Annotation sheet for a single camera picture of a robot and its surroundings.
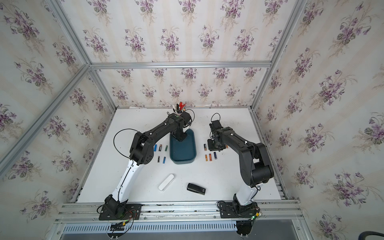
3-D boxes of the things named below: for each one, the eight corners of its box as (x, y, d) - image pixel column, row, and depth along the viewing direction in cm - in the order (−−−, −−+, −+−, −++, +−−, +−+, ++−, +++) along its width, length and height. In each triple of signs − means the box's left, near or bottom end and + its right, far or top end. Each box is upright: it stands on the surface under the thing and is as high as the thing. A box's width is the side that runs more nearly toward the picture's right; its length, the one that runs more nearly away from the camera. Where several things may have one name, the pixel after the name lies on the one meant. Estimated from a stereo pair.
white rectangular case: (158, 189, 82) (157, 187, 79) (172, 175, 87) (172, 172, 84) (162, 193, 81) (160, 191, 78) (176, 178, 86) (175, 176, 83)
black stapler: (186, 190, 82) (186, 188, 79) (188, 185, 84) (188, 182, 81) (205, 195, 80) (205, 193, 77) (206, 189, 82) (206, 187, 79)
